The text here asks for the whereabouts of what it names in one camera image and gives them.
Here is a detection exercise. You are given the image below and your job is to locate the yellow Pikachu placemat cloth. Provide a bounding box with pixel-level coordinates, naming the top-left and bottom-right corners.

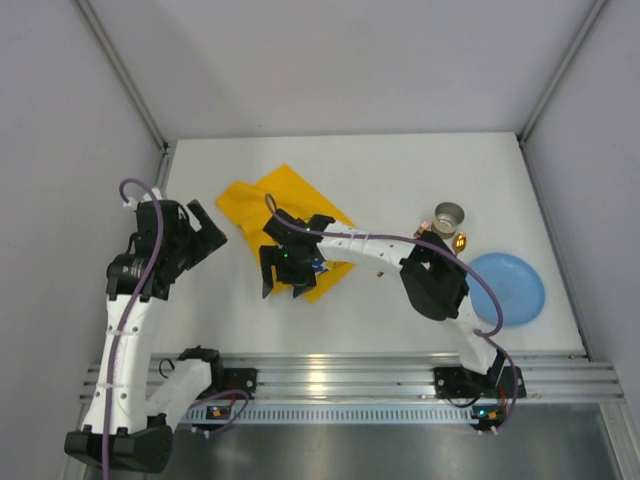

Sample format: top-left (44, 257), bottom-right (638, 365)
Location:
top-left (215, 163), bottom-right (357, 305)

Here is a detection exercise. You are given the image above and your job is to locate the copper fork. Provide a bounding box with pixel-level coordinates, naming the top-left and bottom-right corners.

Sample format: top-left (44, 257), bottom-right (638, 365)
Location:
top-left (413, 221), bottom-right (431, 239)

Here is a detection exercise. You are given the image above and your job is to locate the small metal cup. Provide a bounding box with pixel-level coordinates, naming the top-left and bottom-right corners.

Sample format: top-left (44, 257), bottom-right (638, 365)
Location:
top-left (432, 202), bottom-right (465, 239)

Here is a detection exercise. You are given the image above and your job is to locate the gold ornate spoon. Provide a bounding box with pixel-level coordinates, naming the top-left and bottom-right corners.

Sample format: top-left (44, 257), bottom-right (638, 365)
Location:
top-left (452, 232), bottom-right (467, 255)

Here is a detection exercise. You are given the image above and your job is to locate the blue plastic plate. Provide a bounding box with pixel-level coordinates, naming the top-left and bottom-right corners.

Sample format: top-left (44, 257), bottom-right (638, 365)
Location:
top-left (469, 252), bottom-right (546, 327)

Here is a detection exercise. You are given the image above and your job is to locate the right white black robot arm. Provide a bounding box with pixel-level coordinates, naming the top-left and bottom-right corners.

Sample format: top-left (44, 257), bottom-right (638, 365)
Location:
top-left (259, 209), bottom-right (505, 378)

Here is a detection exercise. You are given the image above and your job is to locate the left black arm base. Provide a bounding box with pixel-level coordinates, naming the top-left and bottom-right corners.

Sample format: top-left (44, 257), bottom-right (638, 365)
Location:
top-left (196, 367), bottom-right (258, 400)

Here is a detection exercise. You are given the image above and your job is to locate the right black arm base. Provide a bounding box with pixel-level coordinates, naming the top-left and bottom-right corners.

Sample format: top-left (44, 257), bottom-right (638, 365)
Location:
top-left (433, 367), bottom-right (527, 400)

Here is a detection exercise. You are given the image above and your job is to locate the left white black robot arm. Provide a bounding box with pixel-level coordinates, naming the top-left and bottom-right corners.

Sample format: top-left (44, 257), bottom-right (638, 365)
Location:
top-left (64, 200), bottom-right (227, 477)

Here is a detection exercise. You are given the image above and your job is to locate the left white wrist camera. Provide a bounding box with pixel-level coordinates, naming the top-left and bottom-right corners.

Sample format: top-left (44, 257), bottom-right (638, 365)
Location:
top-left (121, 187), bottom-right (166, 211)

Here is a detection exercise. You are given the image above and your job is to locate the perforated cable duct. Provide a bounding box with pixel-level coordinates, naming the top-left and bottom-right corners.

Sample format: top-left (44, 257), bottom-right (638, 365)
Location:
top-left (182, 404), bottom-right (501, 425)

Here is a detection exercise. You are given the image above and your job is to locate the left aluminium frame post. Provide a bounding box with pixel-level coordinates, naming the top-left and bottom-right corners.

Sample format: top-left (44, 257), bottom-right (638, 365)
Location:
top-left (74, 0), bottom-right (169, 151)

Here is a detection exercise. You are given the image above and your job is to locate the aluminium frame post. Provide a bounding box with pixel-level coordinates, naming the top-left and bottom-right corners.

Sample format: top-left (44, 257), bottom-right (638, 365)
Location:
top-left (517, 0), bottom-right (609, 146)
top-left (74, 0), bottom-right (169, 151)

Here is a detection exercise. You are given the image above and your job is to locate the aluminium mounting rail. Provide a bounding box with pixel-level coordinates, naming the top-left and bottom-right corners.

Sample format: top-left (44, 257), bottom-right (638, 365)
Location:
top-left (223, 353), bottom-right (624, 403)

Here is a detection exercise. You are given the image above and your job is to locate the right aluminium frame post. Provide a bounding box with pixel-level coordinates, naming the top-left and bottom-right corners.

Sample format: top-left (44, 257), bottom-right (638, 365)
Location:
top-left (517, 0), bottom-right (609, 146)

